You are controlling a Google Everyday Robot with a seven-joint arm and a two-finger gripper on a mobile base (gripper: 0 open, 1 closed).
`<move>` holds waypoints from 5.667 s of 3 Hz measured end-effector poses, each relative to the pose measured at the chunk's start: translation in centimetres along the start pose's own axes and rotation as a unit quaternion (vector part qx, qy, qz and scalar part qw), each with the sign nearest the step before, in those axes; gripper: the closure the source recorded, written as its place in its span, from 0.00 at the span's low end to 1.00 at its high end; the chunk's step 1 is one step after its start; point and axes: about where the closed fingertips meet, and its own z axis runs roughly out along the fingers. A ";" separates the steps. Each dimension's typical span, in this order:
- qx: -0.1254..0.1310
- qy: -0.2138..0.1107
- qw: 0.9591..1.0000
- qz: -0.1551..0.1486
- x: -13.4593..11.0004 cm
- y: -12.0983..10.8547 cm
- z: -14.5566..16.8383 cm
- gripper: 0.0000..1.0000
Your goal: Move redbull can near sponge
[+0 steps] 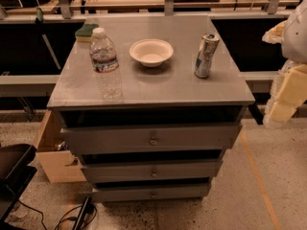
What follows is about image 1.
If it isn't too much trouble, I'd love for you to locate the middle drawer knob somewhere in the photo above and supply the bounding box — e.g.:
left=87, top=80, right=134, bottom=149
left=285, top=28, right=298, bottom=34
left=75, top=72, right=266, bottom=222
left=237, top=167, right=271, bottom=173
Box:
left=151, top=170, right=157, bottom=177

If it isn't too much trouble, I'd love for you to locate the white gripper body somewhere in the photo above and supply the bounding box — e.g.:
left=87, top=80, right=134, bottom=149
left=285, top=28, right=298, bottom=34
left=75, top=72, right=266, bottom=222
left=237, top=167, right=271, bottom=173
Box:
left=262, top=21, right=307, bottom=125

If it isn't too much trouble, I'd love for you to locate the black tray stand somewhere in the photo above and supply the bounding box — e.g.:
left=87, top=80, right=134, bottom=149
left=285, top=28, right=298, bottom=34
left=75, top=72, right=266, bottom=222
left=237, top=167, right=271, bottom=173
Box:
left=0, top=144, right=36, bottom=221

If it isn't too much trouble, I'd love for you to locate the black floor cable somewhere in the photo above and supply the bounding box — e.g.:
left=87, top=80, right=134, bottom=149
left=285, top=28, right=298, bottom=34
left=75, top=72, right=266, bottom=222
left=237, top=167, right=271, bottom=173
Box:
left=17, top=198, right=98, bottom=230

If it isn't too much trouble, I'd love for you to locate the grey drawer cabinet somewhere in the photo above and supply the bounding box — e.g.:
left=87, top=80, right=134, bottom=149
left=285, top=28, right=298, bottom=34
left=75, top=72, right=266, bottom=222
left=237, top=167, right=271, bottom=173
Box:
left=48, top=14, right=254, bottom=202

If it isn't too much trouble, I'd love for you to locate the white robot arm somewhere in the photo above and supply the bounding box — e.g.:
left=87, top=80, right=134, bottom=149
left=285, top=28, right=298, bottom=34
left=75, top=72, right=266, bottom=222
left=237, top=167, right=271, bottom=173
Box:
left=262, top=0, right=307, bottom=127

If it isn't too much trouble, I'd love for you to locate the redbull can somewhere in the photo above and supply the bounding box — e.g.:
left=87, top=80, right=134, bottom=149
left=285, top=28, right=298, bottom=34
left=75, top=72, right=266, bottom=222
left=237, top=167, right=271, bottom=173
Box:
left=195, top=33, right=220, bottom=79

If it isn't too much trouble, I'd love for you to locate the clear plastic water bottle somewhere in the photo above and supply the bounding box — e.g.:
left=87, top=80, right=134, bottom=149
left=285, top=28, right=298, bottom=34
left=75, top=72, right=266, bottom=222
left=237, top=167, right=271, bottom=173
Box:
left=89, top=27, right=122, bottom=100

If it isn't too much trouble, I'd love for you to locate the white bowl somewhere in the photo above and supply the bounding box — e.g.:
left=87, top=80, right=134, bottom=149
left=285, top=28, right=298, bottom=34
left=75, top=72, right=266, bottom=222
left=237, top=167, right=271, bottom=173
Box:
left=130, top=39, right=174, bottom=67

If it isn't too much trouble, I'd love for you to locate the wooden open drawer box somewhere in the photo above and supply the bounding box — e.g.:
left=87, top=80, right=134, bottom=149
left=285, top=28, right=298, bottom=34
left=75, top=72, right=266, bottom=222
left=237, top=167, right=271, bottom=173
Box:
left=33, top=110, right=85, bottom=183

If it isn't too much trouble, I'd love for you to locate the green yellow sponge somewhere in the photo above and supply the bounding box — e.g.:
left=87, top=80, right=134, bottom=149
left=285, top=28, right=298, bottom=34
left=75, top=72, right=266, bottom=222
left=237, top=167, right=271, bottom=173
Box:
left=75, top=23, right=99, bottom=42

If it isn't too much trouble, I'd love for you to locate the top drawer knob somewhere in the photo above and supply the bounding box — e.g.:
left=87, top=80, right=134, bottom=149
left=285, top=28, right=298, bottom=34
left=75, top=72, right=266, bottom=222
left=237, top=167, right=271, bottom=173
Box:
left=149, top=138, right=158, bottom=146

